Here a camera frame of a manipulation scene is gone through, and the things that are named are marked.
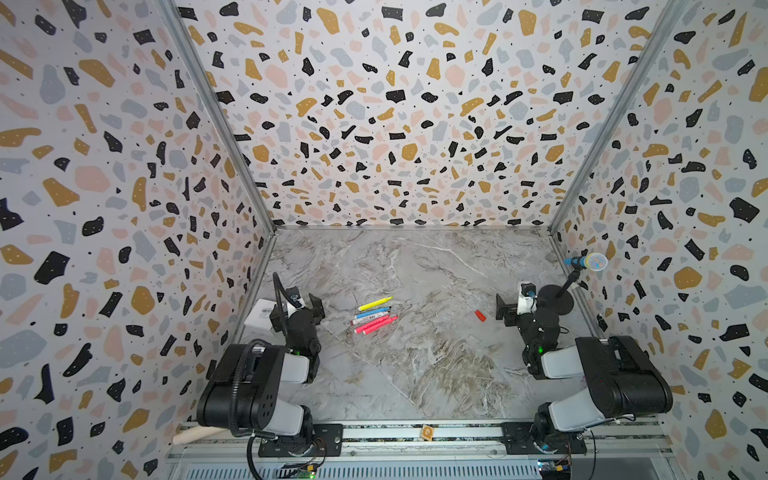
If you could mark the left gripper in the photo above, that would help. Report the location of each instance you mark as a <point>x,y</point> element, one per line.
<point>315,312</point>

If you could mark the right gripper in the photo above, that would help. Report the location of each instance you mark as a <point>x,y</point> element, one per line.
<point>502,311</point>

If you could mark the pink highlighter pen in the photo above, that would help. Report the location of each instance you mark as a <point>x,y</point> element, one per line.
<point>371,324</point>
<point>385,322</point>

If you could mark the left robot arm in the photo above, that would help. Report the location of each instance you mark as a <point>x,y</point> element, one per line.
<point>242,395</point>

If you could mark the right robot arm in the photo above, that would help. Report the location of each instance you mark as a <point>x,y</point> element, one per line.
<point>620,379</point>

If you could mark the yellow highlighter pen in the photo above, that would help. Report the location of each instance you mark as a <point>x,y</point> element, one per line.
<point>374,304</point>

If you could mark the blue highlighter pen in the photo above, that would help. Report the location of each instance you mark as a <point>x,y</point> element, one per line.
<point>371,313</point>

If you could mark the black microphone stand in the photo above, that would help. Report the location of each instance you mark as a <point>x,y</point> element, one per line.
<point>558,298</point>

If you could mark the white small box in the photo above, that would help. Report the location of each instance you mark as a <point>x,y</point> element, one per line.
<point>259,316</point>

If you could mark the blue microphone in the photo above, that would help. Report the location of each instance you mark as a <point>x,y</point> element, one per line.
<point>593,261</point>

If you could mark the wooden stick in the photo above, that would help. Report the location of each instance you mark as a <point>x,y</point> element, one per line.
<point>194,434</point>

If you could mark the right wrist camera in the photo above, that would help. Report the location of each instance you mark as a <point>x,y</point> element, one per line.
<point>526,298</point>

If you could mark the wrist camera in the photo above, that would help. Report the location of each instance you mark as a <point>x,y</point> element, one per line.
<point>526,298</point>
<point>293,297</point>

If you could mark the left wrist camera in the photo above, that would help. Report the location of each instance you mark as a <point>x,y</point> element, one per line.
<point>293,297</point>

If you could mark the orange tag on rail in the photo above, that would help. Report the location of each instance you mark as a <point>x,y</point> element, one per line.
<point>427,433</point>

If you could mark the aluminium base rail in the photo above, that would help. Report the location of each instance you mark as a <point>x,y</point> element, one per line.
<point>460,449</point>

